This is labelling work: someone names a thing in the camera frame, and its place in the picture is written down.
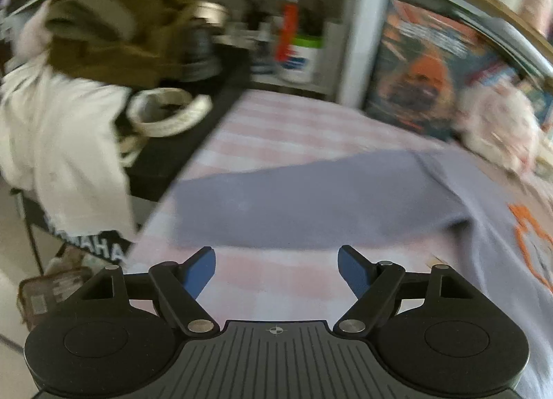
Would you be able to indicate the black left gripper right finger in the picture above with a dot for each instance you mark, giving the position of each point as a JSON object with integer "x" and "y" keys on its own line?
{"x": 374, "y": 285}

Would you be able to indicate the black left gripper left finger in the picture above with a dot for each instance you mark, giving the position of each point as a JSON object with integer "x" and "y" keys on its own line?
{"x": 178, "y": 286}

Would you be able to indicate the lavender fleece garment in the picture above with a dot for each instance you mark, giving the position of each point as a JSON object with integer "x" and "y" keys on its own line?
{"x": 386, "y": 197}

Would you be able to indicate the pink cartoon desk mat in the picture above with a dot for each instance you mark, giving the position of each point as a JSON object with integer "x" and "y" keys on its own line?
{"x": 269, "y": 131}

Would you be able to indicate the black keyboard piano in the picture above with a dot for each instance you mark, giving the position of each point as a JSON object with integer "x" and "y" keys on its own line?
{"x": 158, "y": 164}

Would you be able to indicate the white hanging garment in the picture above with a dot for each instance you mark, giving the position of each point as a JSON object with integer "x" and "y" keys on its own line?
{"x": 58, "y": 139}

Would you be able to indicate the pink white plush bunny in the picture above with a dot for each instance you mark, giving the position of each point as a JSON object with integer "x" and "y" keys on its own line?
{"x": 498, "y": 123}

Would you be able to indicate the metal lid glass jar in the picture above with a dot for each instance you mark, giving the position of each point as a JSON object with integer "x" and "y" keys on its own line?
{"x": 196, "y": 50}

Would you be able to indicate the white green plastic jar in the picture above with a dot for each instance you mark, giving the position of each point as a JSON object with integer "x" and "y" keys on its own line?
{"x": 300, "y": 65}

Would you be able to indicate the Harry Potter book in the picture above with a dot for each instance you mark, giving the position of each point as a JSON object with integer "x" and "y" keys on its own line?
{"x": 423, "y": 64}

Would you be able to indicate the olive brown hanging garment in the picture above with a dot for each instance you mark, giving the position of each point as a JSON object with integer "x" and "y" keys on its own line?
{"x": 131, "y": 43}

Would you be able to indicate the white metal shelf frame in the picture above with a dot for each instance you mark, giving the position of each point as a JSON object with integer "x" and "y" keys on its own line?
{"x": 366, "y": 26}

